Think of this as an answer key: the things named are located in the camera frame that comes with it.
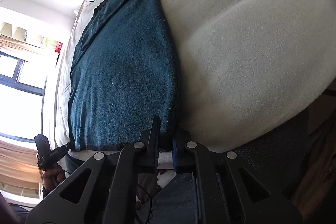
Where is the beige bed cover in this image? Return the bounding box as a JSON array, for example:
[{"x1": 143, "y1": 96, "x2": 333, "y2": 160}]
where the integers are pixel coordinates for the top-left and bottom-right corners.
[{"x1": 41, "y1": 0, "x2": 336, "y2": 162}]

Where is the brown roman blind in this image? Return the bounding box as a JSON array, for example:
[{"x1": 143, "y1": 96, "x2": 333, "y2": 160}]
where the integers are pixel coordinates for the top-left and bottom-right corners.
[{"x1": 1, "y1": 35, "x2": 47, "y2": 189}]

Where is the red box on shelf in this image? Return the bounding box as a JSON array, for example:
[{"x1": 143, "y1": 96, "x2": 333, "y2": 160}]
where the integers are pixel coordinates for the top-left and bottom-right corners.
[{"x1": 55, "y1": 42, "x2": 63, "y2": 53}]

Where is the black framed window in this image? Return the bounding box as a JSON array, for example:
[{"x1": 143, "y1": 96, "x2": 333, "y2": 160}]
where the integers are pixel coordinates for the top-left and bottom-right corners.
[{"x1": 1, "y1": 52, "x2": 46, "y2": 147}]

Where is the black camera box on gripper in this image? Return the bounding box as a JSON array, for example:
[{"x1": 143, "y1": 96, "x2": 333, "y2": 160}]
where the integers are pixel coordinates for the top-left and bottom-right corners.
[{"x1": 34, "y1": 134, "x2": 51, "y2": 158}]

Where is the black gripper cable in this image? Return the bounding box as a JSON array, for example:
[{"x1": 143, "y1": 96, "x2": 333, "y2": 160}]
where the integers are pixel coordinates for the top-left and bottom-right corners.
[{"x1": 131, "y1": 181, "x2": 156, "y2": 224}]

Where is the dark teal knit sweater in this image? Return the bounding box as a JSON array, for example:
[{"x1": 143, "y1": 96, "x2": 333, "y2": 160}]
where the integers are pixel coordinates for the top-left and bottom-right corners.
[{"x1": 68, "y1": 0, "x2": 181, "y2": 151}]

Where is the person's left hand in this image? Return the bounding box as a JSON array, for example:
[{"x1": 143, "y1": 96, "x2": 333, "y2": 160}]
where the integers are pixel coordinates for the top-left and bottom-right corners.
[{"x1": 42, "y1": 165, "x2": 66, "y2": 195}]

